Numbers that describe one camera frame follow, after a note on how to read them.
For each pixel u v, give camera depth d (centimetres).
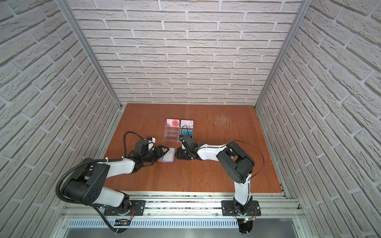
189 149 74
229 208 74
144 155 74
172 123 97
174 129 99
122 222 72
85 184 44
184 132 98
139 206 74
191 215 73
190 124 97
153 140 87
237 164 51
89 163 47
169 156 90
